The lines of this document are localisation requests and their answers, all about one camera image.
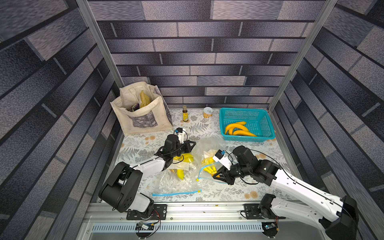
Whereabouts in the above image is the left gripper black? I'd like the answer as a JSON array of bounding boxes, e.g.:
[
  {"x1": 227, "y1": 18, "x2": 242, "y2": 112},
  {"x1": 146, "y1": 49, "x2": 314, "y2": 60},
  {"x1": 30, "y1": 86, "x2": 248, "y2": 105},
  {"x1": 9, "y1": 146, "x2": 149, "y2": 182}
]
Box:
[{"x1": 170, "y1": 140, "x2": 197, "y2": 159}]

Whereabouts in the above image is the banana bunch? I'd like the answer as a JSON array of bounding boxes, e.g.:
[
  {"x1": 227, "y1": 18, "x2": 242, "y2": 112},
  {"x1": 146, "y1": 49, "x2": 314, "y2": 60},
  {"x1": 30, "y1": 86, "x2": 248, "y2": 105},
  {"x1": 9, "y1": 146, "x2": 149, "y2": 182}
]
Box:
[
  {"x1": 202, "y1": 150, "x2": 217, "y2": 176},
  {"x1": 169, "y1": 153, "x2": 196, "y2": 181}
]

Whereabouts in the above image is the clear zip-top bag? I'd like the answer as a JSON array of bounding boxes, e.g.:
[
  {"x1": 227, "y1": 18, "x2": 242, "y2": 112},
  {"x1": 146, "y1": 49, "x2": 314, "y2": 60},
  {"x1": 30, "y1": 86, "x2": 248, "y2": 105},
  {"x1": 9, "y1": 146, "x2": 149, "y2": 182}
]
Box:
[
  {"x1": 152, "y1": 157, "x2": 201, "y2": 197},
  {"x1": 192, "y1": 138, "x2": 233, "y2": 184}
]

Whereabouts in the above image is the single orange banana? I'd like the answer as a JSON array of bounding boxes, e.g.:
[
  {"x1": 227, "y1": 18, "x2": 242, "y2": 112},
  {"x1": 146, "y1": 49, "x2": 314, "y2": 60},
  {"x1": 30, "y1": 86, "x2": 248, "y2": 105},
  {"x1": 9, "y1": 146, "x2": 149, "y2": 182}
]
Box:
[{"x1": 225, "y1": 122, "x2": 249, "y2": 135}]

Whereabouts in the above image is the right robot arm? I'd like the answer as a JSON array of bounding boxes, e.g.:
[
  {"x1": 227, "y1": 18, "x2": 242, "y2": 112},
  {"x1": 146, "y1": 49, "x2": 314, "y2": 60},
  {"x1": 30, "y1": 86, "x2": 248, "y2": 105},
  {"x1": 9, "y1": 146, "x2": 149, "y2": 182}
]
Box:
[{"x1": 213, "y1": 146, "x2": 360, "y2": 240}]

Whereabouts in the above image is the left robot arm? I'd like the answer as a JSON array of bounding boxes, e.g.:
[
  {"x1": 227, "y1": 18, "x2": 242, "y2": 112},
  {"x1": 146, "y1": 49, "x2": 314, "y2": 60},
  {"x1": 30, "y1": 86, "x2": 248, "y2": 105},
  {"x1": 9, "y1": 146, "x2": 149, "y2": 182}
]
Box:
[{"x1": 98, "y1": 133, "x2": 197, "y2": 215}]

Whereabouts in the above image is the beige canvas tote bag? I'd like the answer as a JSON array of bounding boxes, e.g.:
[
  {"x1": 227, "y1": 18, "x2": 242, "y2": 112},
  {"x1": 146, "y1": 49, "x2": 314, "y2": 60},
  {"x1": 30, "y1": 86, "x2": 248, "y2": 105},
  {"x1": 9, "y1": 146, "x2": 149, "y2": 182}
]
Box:
[{"x1": 111, "y1": 82, "x2": 173, "y2": 136}]

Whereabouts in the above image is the small brown sauce bottle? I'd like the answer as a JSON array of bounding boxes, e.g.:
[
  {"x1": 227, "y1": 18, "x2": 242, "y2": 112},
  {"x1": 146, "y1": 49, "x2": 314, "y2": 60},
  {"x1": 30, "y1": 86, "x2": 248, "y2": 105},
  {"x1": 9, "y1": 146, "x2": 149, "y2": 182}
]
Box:
[{"x1": 183, "y1": 106, "x2": 189, "y2": 122}]

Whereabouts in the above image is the small yellow tin can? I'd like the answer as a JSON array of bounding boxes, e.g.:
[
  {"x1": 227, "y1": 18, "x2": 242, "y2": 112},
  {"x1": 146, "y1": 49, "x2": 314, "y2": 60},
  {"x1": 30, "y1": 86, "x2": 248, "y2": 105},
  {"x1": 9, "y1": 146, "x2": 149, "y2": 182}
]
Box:
[{"x1": 203, "y1": 107, "x2": 213, "y2": 119}]

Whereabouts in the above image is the yellow item in tote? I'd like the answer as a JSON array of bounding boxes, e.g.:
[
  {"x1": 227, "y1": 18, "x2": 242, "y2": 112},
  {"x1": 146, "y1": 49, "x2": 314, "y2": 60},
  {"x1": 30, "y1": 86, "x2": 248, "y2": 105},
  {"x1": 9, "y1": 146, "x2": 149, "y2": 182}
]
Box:
[{"x1": 140, "y1": 91, "x2": 151, "y2": 109}]

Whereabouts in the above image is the right circuit board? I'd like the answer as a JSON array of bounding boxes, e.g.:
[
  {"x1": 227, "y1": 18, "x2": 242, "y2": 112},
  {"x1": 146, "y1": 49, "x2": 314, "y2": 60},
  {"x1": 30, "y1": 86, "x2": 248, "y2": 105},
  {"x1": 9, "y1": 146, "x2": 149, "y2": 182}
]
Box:
[{"x1": 262, "y1": 223, "x2": 277, "y2": 231}]

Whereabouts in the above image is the circuit board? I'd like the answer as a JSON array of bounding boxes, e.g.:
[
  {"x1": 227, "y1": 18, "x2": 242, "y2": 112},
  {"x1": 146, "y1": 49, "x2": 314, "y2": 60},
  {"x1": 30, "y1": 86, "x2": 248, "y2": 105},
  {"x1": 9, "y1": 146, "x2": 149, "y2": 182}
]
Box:
[
  {"x1": 135, "y1": 222, "x2": 155, "y2": 232},
  {"x1": 262, "y1": 223, "x2": 277, "y2": 231}
]

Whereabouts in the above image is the teal plastic basket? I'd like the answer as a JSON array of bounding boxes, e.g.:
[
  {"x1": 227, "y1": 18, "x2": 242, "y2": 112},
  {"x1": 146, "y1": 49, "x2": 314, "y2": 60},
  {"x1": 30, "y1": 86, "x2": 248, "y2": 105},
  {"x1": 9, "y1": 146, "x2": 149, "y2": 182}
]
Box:
[{"x1": 220, "y1": 108, "x2": 275, "y2": 143}]

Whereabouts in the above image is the left circuit board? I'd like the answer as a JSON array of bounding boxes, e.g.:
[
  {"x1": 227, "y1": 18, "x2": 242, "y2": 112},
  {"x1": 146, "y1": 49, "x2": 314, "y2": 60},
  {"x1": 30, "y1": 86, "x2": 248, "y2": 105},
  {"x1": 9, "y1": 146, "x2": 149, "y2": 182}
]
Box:
[{"x1": 135, "y1": 222, "x2": 155, "y2": 232}]

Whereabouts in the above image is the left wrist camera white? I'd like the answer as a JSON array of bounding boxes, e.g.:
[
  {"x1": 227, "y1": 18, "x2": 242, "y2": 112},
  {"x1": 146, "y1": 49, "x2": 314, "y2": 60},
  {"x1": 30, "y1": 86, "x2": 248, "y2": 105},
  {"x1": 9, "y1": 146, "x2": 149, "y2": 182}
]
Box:
[{"x1": 174, "y1": 128, "x2": 188, "y2": 144}]

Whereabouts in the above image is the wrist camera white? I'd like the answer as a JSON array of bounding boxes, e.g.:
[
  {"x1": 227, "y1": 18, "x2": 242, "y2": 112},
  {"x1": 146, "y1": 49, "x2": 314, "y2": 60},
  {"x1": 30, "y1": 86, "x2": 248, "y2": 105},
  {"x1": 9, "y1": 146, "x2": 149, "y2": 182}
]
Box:
[
  {"x1": 213, "y1": 150, "x2": 233, "y2": 170},
  {"x1": 174, "y1": 128, "x2": 188, "y2": 144}
]

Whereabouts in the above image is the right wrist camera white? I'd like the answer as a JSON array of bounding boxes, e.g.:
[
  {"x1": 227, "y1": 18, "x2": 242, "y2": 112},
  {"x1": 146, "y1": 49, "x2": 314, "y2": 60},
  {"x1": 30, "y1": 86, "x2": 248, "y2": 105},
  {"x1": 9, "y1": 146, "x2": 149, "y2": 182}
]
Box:
[{"x1": 213, "y1": 150, "x2": 233, "y2": 170}]

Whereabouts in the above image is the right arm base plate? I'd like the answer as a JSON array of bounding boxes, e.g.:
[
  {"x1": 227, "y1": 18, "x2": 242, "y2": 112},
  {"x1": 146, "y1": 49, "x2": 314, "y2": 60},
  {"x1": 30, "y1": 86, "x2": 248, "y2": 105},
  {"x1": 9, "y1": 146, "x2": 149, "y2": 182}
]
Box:
[{"x1": 241, "y1": 204, "x2": 277, "y2": 220}]

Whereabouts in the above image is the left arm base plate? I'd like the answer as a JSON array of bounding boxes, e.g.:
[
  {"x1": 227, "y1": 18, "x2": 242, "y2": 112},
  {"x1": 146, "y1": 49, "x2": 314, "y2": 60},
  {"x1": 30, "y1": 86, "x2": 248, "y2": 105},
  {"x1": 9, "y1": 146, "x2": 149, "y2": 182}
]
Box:
[{"x1": 126, "y1": 204, "x2": 168, "y2": 221}]

